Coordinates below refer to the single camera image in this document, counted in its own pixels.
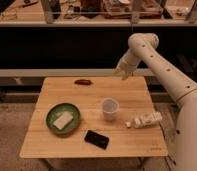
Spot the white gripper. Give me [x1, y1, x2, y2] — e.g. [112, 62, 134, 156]
[114, 54, 139, 80]

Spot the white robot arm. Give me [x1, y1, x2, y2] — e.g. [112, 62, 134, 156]
[116, 33, 197, 171]

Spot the wooden folding table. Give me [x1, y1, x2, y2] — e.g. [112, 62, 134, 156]
[19, 76, 169, 171]

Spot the clear plastic bottle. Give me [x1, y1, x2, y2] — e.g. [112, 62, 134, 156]
[125, 112, 162, 129]

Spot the black smartphone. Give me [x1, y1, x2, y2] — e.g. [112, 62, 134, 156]
[84, 130, 109, 149]

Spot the white sponge block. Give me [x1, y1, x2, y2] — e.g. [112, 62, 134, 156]
[53, 112, 73, 130]

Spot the green round plate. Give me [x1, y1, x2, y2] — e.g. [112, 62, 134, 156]
[46, 103, 81, 136]

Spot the background workbench shelf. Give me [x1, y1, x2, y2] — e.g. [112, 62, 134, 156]
[0, 0, 197, 27]

